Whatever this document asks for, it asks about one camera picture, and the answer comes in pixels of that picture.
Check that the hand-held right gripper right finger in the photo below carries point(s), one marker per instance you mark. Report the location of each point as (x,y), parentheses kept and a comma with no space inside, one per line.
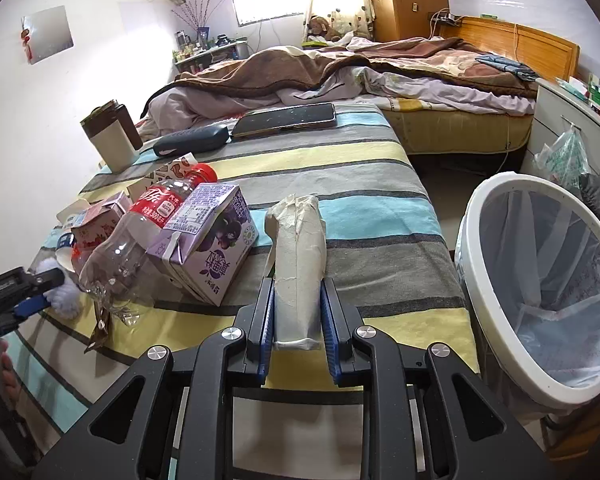
(330,340)

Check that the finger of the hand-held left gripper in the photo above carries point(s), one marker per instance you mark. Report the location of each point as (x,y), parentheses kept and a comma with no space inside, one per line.
(27,306)
(47,278)

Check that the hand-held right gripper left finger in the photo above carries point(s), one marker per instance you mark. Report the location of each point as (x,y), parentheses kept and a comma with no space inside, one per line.
(266,332)

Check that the white tissue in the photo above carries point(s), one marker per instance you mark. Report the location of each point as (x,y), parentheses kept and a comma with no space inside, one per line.
(67,300)

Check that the pink strawberry drink carton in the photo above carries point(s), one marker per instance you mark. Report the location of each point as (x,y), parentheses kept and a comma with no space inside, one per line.
(97,230)

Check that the beige paper package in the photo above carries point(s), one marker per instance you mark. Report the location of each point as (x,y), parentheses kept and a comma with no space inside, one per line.
(297,260)

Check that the clear red label soda bottle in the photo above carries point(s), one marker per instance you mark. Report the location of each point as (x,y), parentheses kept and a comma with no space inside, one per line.
(130,240)

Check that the purple drink carton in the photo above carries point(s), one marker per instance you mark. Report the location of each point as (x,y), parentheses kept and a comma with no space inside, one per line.
(215,250)

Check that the white round waste bin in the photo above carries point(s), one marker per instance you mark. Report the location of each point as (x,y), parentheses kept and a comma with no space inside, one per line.
(485,260)

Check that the person's left hand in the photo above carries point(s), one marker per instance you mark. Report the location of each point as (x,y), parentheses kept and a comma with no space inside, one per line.
(7,370)

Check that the white blue crumpled packaging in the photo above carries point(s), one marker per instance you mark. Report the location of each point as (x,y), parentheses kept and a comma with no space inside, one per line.
(72,217)

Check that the brown snack wrapper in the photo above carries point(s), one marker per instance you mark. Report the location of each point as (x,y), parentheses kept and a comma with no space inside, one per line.
(100,330)

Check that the brown beige lidded mug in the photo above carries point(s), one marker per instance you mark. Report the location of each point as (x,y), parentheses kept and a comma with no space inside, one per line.
(112,145)

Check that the crumpled printed paper cup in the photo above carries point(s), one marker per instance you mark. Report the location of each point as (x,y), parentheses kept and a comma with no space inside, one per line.
(172,170)

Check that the striped tablecloth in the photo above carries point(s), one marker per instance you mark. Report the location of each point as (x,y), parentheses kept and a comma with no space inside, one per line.
(330,170)

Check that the dark blue glasses case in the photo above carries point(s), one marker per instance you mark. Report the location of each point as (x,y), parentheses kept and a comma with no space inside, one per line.
(190,141)

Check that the clear bin liner bag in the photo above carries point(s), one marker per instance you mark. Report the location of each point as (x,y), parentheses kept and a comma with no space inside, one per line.
(555,260)

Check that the bed with yellow mattress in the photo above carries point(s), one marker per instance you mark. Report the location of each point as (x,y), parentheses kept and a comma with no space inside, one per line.
(455,130)

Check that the brown fleece blanket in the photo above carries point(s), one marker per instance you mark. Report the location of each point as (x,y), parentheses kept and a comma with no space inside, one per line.
(290,67)

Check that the lilac duvet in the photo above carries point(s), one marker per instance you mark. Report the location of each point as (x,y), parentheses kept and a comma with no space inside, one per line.
(430,92)

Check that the cluttered white shelf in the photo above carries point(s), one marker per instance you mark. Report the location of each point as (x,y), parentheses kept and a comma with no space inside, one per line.
(210,52)

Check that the green printed plastic bag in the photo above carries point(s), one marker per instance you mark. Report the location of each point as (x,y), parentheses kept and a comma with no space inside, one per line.
(565,155)

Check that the dried flower branches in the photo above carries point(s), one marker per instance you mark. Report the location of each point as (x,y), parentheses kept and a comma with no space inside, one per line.
(195,12)

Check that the brown teddy bear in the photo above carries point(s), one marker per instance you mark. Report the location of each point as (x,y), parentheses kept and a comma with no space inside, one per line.
(320,27)

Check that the white nightstand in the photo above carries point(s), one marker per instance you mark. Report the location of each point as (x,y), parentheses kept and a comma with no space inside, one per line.
(555,107)

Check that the blue folded cloth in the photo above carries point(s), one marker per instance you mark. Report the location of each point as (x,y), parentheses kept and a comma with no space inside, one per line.
(505,65)

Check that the window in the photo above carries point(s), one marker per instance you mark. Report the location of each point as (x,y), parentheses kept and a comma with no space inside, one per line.
(270,2)

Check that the power strip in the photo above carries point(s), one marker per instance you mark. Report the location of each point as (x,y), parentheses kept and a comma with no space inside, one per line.
(447,17)

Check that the wooden wardrobe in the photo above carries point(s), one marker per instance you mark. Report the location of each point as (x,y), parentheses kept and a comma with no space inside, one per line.
(405,0)

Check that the teal tissue pack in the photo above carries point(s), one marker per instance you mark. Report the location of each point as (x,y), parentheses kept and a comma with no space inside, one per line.
(570,87)

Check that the wooden headboard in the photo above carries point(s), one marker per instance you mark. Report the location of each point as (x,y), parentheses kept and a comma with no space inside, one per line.
(530,42)

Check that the wall poster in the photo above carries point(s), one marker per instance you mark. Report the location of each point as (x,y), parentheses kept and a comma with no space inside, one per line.
(47,35)

